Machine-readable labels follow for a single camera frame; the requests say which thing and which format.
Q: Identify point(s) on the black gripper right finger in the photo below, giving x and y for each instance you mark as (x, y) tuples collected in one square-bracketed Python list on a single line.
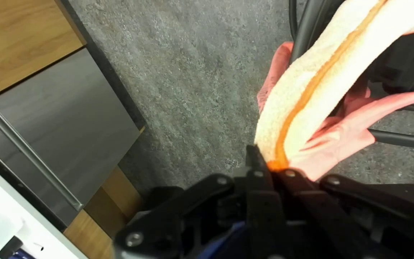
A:
[(327, 216)]

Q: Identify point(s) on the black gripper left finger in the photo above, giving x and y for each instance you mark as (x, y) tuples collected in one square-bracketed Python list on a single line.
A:
[(263, 210)]

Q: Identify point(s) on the peach printed shirt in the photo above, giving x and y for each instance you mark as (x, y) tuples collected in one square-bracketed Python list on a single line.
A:
[(345, 133)]

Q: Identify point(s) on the black mesh office chair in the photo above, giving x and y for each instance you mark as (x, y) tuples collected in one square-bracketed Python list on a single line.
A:
[(393, 68)]

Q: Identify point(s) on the stainless steel dishwasher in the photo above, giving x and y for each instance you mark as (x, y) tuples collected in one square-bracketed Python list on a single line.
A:
[(61, 131)]

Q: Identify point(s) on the wooden kitchen cabinet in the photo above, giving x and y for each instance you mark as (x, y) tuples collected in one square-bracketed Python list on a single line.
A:
[(33, 36)]

